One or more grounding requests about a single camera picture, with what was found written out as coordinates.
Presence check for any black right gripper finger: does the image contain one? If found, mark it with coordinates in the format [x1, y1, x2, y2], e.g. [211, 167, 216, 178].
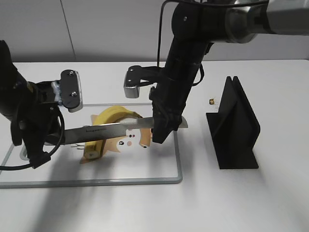
[152, 114, 182, 144]

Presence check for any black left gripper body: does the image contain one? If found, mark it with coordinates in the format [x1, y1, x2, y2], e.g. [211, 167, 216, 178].
[11, 82, 65, 169]

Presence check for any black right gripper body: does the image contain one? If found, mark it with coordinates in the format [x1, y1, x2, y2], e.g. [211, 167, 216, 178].
[149, 38, 211, 121]

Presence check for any white-handled kitchen knife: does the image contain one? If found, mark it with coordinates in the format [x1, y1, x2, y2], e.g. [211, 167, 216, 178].
[45, 116, 189, 147]

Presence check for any yellow banana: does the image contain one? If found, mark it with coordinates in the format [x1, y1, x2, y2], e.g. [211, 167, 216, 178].
[83, 106, 142, 162]

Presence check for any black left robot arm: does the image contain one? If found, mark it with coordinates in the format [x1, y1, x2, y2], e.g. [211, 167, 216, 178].
[0, 40, 65, 171]

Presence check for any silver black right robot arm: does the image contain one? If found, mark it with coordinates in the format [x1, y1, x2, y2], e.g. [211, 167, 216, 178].
[150, 0, 309, 144]

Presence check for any white grey-rimmed cutting board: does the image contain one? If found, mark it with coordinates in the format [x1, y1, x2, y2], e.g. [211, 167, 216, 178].
[0, 104, 183, 189]

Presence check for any small brass nut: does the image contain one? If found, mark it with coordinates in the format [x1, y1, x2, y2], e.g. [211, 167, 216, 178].
[209, 99, 215, 105]

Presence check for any black knife stand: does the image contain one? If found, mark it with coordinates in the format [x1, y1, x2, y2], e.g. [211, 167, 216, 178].
[206, 76, 260, 170]

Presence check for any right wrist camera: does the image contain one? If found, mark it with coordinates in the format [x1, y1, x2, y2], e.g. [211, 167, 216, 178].
[123, 65, 163, 99]

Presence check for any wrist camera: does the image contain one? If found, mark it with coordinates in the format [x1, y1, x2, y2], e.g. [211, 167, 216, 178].
[51, 70, 83, 113]
[123, 65, 163, 99]

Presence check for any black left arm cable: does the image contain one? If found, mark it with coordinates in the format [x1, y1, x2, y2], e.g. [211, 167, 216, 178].
[0, 106, 66, 171]

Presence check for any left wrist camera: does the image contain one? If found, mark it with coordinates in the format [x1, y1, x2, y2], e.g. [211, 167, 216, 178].
[51, 70, 83, 113]

